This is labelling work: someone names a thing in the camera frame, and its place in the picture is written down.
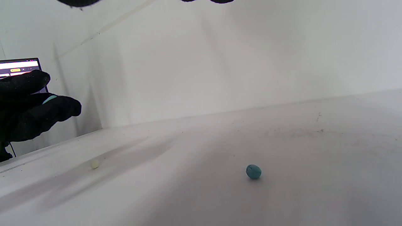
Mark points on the blue plasticine ball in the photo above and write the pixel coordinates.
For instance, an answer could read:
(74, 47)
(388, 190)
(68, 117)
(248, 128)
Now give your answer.
(50, 99)
(253, 171)

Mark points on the person's left hand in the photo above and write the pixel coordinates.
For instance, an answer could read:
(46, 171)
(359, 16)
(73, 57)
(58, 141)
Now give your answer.
(25, 113)

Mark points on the cream plasticine ball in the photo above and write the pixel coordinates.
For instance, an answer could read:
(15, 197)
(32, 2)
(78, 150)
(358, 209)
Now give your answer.
(95, 164)

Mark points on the person's right hand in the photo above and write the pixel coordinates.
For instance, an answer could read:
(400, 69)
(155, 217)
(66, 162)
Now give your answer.
(78, 2)

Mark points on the laptop screen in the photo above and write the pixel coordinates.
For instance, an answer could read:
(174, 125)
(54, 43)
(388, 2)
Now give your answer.
(19, 65)

